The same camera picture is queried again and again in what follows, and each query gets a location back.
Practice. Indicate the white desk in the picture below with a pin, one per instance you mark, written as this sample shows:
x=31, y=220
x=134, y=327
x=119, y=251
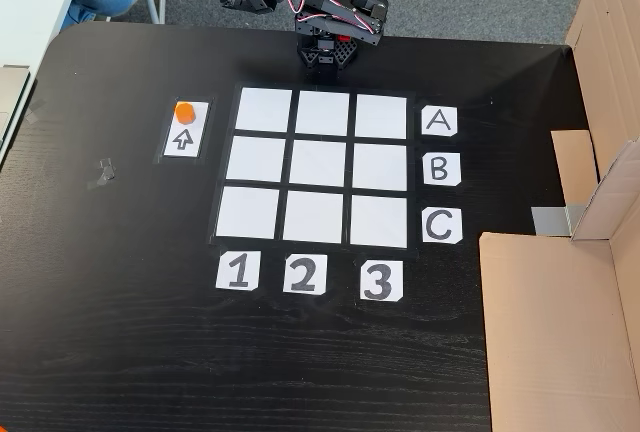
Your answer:
x=30, y=2

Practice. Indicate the grey flat device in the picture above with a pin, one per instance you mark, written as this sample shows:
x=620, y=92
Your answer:
x=12, y=102

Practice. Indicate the paper sheet letter A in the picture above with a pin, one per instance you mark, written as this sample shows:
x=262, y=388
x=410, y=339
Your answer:
x=450, y=112

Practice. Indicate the grey tape strip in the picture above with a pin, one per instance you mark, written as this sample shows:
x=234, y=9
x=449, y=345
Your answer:
x=575, y=219
x=547, y=219

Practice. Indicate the round orange token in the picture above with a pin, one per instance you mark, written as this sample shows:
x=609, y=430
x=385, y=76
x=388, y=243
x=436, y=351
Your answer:
x=185, y=112

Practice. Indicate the white paper grid sheet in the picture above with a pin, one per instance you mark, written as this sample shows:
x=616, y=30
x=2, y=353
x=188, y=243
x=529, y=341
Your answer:
x=317, y=162

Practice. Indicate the large brown cardboard screen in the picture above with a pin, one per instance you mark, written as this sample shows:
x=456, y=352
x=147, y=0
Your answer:
x=550, y=327

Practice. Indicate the paper sheet number 1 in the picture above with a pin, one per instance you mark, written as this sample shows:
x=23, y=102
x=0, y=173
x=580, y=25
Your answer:
x=222, y=257

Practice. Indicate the paper sheet with arrow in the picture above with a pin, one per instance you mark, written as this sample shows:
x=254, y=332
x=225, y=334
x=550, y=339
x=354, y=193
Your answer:
x=192, y=147

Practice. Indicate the paper sheet letter C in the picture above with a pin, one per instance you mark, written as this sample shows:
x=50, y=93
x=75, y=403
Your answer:
x=455, y=237

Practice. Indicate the paper sheet number 3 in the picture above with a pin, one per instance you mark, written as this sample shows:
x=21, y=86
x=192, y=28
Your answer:
x=367, y=266

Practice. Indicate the paper sheet letter B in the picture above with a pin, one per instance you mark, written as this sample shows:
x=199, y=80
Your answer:
x=454, y=159

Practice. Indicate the paper sheet number 2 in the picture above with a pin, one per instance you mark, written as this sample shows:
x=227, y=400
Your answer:
x=290, y=259

